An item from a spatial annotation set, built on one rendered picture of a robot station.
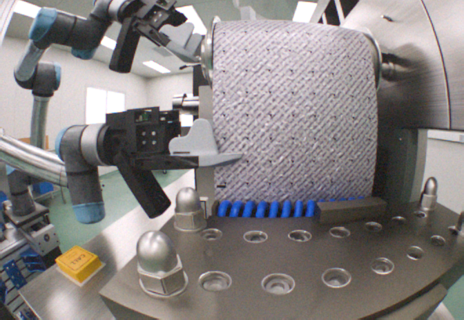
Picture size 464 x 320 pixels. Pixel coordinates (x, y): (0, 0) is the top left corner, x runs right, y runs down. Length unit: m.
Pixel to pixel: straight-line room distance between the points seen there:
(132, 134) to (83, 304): 0.27
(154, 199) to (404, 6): 0.52
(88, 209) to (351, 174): 0.44
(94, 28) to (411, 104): 0.64
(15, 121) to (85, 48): 3.34
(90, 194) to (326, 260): 0.38
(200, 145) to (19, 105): 3.71
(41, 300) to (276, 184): 0.42
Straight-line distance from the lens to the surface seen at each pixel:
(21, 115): 3.84
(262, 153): 0.26
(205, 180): 0.36
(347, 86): 0.29
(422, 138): 0.60
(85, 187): 0.39
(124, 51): 0.40
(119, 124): 0.31
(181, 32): 0.33
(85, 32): 0.49
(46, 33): 0.47
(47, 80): 0.83
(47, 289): 0.39
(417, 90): 0.36
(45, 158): 0.54
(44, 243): 0.91
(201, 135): 0.24
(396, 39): 0.41
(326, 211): 0.23
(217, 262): 0.17
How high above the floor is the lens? 1.14
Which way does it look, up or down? 6 degrees down
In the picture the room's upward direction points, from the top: 1 degrees counter-clockwise
